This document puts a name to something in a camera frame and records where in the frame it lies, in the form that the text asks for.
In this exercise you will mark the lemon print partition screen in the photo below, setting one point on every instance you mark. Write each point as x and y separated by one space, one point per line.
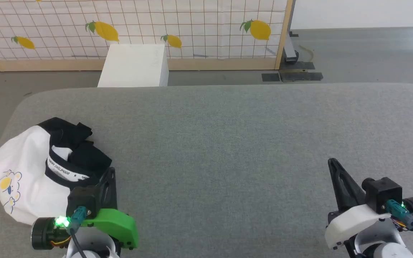
192 21

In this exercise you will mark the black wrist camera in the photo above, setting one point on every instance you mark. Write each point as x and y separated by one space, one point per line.
84 199
382 193

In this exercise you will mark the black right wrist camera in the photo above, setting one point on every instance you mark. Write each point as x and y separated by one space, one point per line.
382 193

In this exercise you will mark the white box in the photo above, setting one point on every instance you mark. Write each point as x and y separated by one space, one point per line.
134 66

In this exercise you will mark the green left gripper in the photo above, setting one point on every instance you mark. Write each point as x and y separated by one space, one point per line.
117 224

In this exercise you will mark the white and black shirt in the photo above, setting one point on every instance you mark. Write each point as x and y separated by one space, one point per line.
23 161

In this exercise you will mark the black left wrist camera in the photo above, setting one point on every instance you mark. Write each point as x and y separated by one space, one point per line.
84 199

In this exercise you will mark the black floor plate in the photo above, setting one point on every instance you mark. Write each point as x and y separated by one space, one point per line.
299 76
298 66

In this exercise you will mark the grey metal partition post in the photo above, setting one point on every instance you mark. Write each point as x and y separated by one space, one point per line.
289 52

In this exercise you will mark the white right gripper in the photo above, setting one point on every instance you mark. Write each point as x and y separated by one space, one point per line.
351 222

